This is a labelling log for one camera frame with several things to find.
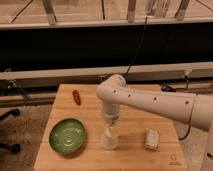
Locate white ceramic cup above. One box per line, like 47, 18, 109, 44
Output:
100, 129, 118, 150

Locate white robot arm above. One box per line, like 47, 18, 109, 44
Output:
96, 74, 213, 171

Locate red chili pepper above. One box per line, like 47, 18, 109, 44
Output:
72, 90, 81, 106

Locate black office chair base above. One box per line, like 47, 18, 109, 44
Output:
0, 108, 22, 155

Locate black power cable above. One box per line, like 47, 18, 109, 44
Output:
161, 83, 193, 141

